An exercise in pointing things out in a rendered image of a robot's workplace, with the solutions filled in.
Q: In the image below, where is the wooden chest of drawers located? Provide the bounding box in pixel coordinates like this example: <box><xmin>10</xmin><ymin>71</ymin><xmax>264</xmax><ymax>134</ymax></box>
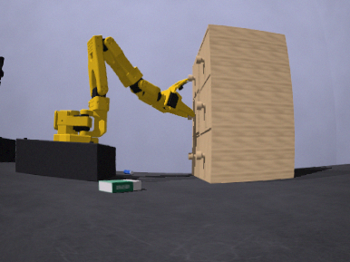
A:
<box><xmin>191</xmin><ymin>24</ymin><xmax>295</xmax><ymax>183</ymax></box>

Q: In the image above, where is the white eraser with green sleeve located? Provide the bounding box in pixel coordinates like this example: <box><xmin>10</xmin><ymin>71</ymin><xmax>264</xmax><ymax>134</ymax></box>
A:
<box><xmin>99</xmin><ymin>180</ymin><xmax>141</xmax><ymax>193</ymax></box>

